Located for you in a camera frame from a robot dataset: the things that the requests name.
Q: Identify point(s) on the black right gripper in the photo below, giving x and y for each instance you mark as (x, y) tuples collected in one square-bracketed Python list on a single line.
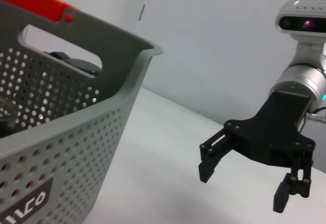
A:
[(275, 132)]

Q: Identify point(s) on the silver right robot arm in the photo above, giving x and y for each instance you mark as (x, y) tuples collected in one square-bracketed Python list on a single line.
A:
[(303, 79)]

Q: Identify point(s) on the grey-green perforated storage bin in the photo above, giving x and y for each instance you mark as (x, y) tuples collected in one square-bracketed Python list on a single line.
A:
[(76, 132)]

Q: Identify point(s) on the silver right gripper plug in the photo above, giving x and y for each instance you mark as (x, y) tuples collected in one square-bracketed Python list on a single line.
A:
[(317, 118)]

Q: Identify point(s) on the red plastic bar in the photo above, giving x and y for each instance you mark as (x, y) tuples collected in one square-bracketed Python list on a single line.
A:
[(33, 0)]

